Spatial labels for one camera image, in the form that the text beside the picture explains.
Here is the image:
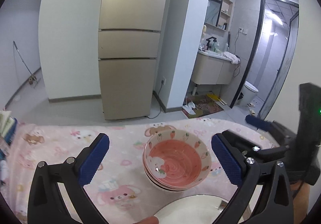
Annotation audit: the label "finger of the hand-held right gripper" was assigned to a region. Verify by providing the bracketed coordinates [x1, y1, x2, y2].
[245, 115, 298, 142]
[222, 129, 291, 163]

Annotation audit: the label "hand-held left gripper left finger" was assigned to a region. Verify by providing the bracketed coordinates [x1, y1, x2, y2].
[27, 133, 110, 224]

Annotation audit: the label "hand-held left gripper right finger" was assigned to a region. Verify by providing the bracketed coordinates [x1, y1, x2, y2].
[211, 133, 294, 224]

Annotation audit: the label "pink carrot print bowl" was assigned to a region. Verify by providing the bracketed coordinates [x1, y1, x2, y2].
[142, 149, 201, 192]
[145, 131, 212, 188]

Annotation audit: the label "white plate with cat print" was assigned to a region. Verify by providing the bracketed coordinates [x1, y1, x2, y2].
[153, 194, 242, 224]

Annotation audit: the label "person's right forearm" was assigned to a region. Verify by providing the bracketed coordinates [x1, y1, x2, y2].
[292, 181, 310, 217]

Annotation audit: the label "person's left hand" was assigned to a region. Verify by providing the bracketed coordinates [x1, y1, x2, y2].
[139, 216, 160, 224]

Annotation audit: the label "white toilet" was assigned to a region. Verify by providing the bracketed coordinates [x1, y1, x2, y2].
[243, 81, 259, 107]

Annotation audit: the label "pink printed blanket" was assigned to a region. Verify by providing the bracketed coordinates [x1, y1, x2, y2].
[0, 117, 286, 224]

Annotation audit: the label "yellow tool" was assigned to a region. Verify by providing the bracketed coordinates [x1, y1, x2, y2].
[207, 92, 226, 105]

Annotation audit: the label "patterned floor mat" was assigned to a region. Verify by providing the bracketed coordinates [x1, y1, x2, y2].
[182, 93, 225, 117]

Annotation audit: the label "glass shower partition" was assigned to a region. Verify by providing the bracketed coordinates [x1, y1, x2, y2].
[258, 4, 300, 119]

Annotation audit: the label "white slippers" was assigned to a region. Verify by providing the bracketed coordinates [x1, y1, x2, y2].
[183, 100, 196, 115]

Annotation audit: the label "white crumpled towel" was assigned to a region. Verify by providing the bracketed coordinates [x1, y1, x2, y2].
[223, 51, 241, 65]

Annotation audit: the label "beige vanity cabinet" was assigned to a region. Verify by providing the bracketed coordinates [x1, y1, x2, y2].
[191, 49, 239, 86]

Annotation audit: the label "gold three-door fridge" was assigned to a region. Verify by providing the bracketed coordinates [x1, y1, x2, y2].
[98, 0, 173, 121]

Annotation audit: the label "black faucet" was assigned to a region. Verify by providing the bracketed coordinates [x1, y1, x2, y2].
[206, 36, 216, 52]

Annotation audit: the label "stack of booklets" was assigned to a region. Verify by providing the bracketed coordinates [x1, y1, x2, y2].
[0, 110, 18, 146]

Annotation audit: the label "mop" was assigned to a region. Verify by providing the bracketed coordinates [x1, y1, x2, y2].
[13, 41, 42, 89]

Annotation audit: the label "mirror cabinet with shelves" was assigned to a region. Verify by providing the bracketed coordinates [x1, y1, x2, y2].
[204, 0, 234, 31]

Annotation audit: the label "black door frame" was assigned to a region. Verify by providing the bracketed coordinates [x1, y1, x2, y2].
[229, 0, 300, 109]

